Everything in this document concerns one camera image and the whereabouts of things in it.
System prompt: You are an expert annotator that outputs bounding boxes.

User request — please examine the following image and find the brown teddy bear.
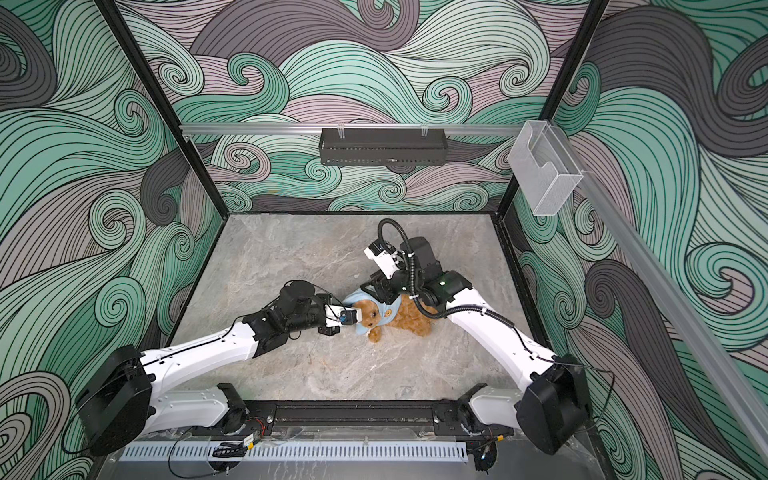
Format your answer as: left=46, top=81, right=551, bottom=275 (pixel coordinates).
left=363, top=295, right=434, bottom=343

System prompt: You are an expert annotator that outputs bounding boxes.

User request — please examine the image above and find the light blue fleece hoodie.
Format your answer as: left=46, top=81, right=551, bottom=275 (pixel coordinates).
left=342, top=289, right=402, bottom=335

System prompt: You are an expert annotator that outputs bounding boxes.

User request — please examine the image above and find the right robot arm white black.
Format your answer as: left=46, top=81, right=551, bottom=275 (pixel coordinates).
left=344, top=237, right=592, bottom=455

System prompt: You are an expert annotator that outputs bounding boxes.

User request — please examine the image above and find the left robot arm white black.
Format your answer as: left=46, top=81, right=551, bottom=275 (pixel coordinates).
left=72, top=280, right=356, bottom=456

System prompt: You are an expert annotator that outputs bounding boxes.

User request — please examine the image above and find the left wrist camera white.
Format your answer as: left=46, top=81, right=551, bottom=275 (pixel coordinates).
left=325, top=305, right=360, bottom=327

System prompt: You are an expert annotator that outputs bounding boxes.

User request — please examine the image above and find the right camera black cable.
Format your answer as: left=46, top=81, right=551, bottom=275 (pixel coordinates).
left=376, top=218, right=517, bottom=337

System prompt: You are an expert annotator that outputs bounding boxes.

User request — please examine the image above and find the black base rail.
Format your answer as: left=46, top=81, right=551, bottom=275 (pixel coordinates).
left=113, top=398, right=595, bottom=438

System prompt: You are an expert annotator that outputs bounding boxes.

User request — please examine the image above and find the black wall tray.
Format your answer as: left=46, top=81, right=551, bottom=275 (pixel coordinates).
left=318, top=129, right=448, bottom=166

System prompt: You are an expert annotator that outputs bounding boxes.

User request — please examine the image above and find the clear plastic wall bin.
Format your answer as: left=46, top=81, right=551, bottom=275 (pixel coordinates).
left=507, top=120, right=583, bottom=217

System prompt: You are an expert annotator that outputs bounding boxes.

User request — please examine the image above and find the aluminium rail back wall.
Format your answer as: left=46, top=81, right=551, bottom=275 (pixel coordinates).
left=179, top=122, right=523, bottom=137

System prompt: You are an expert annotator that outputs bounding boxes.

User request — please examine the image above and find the aluminium rail wall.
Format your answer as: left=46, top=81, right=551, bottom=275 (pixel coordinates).
left=179, top=122, right=523, bottom=137
left=549, top=125, right=767, bottom=460

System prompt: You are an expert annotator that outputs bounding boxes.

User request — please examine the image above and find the aluminium rail right wall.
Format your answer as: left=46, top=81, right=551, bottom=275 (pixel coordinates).
left=549, top=125, right=767, bottom=460

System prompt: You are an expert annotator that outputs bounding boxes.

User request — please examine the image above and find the white slotted cable duct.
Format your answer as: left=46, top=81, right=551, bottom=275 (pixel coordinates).
left=118, top=440, right=468, bottom=463

